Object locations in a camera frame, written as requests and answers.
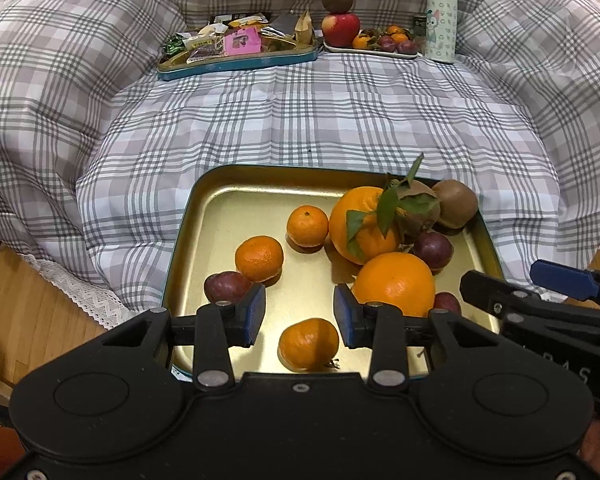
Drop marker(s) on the small mandarin with leaves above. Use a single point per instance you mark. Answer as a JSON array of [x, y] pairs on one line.
[[361, 41]]

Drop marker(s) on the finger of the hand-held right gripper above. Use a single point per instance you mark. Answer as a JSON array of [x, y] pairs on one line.
[[565, 276], [490, 292]]

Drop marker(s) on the brown paper packet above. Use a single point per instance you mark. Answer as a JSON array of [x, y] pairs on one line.
[[304, 27]]

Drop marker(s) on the white plate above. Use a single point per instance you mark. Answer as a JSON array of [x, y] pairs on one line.
[[340, 50]]

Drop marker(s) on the purple passion fruit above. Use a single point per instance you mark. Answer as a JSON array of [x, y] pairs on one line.
[[447, 303], [432, 251], [225, 286]]

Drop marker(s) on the grey snack packet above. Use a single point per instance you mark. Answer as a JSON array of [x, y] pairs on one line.
[[282, 22]]

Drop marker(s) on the white lace bed skirt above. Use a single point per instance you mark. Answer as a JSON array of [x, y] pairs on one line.
[[75, 290]]

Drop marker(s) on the teal snack tray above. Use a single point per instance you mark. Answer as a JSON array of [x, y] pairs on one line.
[[240, 63]]

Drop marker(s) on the dark red plum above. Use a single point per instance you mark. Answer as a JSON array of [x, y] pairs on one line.
[[385, 40], [407, 48]]

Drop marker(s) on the dark red snack packet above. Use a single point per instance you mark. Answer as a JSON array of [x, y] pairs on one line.
[[206, 51]]

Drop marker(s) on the large orange with stem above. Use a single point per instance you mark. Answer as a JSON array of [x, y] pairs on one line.
[[394, 284]]

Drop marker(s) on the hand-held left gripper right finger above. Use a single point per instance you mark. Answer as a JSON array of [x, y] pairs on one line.
[[345, 316]]

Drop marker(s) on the small dark box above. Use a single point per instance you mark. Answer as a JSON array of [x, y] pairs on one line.
[[419, 27]]

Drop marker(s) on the red apple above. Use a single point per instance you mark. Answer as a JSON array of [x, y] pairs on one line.
[[340, 31]]

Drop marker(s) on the grey plaid blanket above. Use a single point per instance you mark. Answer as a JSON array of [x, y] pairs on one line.
[[280, 120]]

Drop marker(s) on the brown kiwi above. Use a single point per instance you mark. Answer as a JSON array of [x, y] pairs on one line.
[[457, 203], [422, 222]]

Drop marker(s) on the pink snack packet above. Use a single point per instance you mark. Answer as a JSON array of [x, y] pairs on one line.
[[242, 41]]

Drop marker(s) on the dark brown round fruit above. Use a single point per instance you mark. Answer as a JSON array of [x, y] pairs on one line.
[[337, 0]]

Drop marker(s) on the large orange with leaves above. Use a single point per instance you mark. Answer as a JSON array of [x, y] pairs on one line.
[[360, 202]]

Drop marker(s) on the yellow snack packet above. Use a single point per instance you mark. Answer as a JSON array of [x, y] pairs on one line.
[[245, 21]]

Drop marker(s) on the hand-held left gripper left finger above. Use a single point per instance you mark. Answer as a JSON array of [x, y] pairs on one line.
[[254, 312]]

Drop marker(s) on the gold metal tray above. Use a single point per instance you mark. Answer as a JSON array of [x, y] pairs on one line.
[[230, 220]]

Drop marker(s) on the green candy wrapper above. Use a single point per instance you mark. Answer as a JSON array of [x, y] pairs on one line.
[[175, 45]]

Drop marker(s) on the pale green patterned thermos bottle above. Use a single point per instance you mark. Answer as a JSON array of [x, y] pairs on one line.
[[441, 20]]

